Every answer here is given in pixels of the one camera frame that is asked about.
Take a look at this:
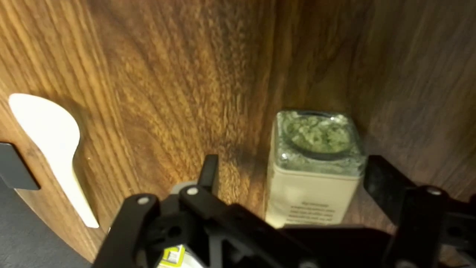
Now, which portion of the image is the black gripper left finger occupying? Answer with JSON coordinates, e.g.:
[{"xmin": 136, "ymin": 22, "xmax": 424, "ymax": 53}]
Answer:
[{"xmin": 93, "ymin": 154, "xmax": 319, "ymax": 268}]

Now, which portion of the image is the salt bottle with red cap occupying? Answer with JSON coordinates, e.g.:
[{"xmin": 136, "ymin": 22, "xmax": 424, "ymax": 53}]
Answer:
[{"xmin": 265, "ymin": 110, "xmax": 366, "ymax": 227}]

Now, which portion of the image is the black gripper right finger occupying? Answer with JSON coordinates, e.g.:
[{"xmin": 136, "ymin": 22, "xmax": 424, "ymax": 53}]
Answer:
[{"xmin": 363, "ymin": 154, "xmax": 476, "ymax": 268}]

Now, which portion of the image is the white plastic spoon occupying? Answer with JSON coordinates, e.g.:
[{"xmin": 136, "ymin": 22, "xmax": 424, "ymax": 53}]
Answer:
[{"xmin": 9, "ymin": 92, "xmax": 100, "ymax": 227}]

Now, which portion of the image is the round wooden table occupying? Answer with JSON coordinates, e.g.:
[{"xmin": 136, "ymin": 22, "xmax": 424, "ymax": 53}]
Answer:
[{"xmin": 0, "ymin": 0, "xmax": 476, "ymax": 258}]

